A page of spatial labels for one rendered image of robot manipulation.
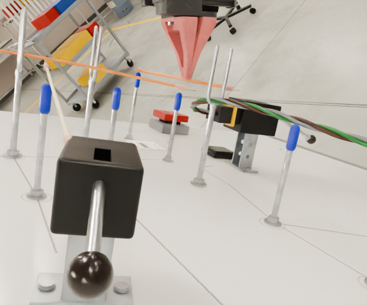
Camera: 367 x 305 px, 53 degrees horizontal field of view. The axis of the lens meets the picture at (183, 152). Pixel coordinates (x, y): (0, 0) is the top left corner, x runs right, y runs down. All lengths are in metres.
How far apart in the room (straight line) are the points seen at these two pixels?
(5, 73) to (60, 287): 8.41
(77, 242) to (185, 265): 0.08
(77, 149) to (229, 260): 0.13
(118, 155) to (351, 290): 0.17
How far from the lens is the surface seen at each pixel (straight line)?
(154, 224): 0.27
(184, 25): 0.44
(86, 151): 0.16
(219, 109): 0.45
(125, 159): 0.15
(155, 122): 0.68
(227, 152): 0.54
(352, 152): 1.99
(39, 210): 0.28
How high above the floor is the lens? 1.40
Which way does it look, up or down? 32 degrees down
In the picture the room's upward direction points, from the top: 38 degrees counter-clockwise
